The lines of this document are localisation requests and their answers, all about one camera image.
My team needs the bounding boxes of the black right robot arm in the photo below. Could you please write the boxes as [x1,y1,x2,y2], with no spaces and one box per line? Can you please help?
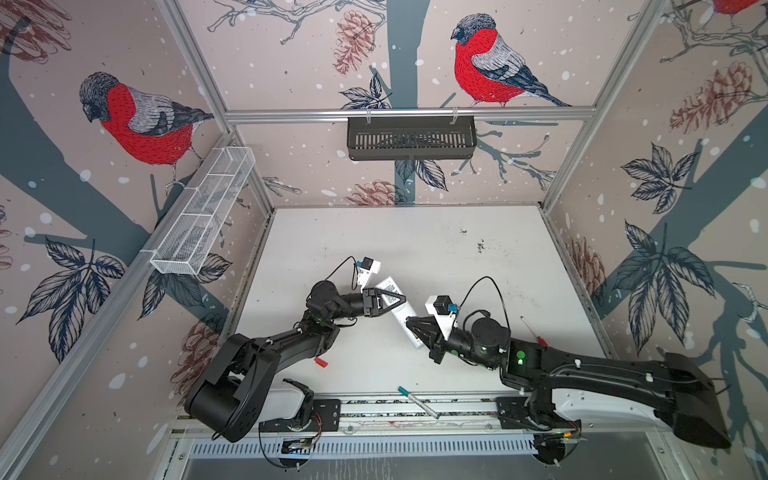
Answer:
[406,316,731,449]

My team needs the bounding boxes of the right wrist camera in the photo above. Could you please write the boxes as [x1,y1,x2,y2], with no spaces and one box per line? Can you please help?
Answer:
[425,295,458,340]

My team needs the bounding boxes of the teal capped pen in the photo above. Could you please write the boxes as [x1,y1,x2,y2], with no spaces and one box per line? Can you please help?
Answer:
[398,386,440,419]

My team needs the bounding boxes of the white mesh wall tray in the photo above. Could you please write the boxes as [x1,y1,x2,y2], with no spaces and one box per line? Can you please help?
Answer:
[150,146,255,275]

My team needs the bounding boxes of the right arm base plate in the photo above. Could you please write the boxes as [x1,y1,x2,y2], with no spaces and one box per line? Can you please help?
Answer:
[494,397,581,432]

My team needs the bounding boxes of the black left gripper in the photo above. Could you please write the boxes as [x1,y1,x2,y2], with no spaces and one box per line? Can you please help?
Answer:
[327,291,404,323]

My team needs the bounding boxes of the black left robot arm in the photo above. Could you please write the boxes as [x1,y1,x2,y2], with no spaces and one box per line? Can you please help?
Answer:
[184,280,407,443]

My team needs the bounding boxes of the white remote control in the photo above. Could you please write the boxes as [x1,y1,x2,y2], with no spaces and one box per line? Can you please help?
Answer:
[376,277,423,349]

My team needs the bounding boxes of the black wall basket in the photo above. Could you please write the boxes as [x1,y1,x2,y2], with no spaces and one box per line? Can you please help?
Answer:
[347,116,477,161]

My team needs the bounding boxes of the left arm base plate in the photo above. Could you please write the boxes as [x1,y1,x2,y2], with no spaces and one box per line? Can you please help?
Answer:
[287,399,341,433]

